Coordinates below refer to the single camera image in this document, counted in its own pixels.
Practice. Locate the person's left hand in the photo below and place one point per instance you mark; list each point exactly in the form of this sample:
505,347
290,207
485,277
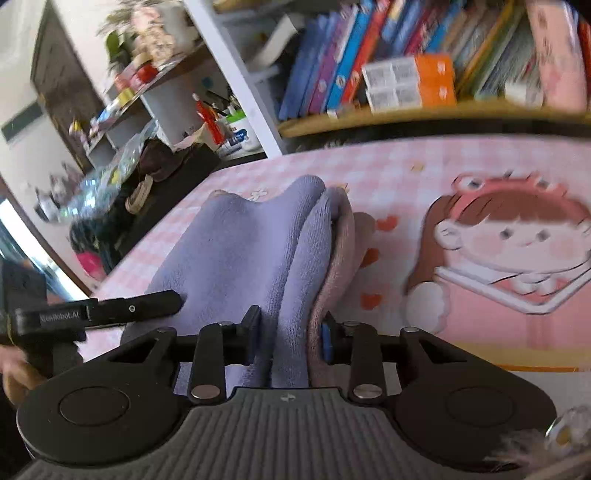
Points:
16,374

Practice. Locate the clear plastic bag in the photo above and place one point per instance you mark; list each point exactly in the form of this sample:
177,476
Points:
101,184

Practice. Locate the wooden bookshelf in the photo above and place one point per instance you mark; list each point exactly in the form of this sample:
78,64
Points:
415,116

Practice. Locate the plush decoration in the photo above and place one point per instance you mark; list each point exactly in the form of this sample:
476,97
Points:
147,27

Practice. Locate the dark bag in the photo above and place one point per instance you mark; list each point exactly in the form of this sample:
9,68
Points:
157,184

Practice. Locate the white side shelf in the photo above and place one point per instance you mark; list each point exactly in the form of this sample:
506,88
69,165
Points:
166,106

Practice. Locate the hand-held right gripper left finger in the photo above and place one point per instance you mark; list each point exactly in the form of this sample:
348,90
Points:
253,339

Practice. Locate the white bottle with blue label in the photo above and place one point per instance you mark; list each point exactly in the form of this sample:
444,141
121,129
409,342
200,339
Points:
240,138

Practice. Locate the pink checked printed tablecloth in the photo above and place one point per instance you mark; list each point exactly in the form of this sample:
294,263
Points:
461,161

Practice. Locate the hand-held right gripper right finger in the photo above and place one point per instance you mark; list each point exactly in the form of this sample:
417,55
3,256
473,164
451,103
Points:
328,341

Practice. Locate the orange and white box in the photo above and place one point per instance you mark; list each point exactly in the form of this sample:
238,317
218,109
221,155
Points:
411,71
415,98

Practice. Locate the pink printed canister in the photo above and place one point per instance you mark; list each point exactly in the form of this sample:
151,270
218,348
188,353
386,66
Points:
561,55

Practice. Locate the row of colourful books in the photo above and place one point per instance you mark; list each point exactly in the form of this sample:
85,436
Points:
351,46

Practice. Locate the purple and pink sweater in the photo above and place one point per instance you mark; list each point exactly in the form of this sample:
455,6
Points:
258,249

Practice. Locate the red figurine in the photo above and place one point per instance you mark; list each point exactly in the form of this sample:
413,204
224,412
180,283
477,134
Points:
207,120

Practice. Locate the grey fluffy pompom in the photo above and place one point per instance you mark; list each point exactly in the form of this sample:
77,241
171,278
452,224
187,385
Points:
519,450

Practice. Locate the dark wooden door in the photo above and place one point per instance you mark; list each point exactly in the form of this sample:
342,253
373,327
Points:
60,78

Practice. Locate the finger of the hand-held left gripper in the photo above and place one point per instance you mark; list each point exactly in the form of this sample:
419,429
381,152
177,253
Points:
138,308

